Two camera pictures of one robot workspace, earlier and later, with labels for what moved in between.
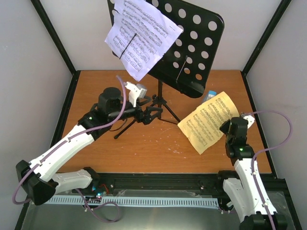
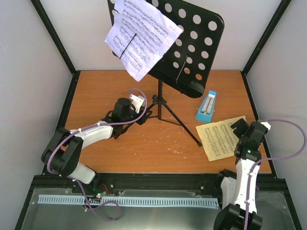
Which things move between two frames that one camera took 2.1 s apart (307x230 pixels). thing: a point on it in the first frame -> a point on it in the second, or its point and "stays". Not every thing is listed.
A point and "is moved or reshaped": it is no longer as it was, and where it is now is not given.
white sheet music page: [155, 33] stays
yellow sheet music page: [203, 128] is moved or reshaped
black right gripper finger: [224, 127] -> [242, 130]
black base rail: [159, 184] stays
